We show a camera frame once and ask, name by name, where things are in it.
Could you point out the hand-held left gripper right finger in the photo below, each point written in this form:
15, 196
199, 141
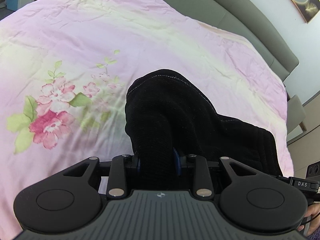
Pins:
177, 163

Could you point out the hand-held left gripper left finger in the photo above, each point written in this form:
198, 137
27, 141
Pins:
138, 165

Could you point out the black pants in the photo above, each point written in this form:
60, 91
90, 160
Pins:
187, 120

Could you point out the person's right hand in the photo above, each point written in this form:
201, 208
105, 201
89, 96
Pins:
313, 215

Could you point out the beige bedside table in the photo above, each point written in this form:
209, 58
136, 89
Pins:
297, 112

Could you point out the pink floral bed sheet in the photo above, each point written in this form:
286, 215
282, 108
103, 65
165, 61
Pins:
100, 30

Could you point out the grey bed headboard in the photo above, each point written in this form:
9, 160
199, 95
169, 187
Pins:
225, 5

